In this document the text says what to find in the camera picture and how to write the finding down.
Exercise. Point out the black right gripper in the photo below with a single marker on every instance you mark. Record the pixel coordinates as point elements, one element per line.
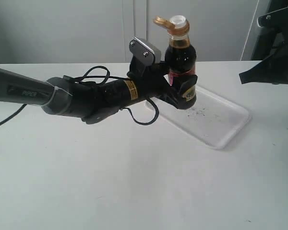
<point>273,69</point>

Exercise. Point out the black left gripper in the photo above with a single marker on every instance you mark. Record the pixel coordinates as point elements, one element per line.
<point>146,82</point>

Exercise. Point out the dark soy sauce bottle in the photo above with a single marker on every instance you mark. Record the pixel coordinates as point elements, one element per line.
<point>181,56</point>

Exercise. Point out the gold bottle cap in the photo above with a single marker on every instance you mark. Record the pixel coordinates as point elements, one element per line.
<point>177,25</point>

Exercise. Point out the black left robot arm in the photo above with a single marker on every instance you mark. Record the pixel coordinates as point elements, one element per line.
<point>93,102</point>

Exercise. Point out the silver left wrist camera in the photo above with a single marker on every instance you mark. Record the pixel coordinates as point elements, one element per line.
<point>144,51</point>

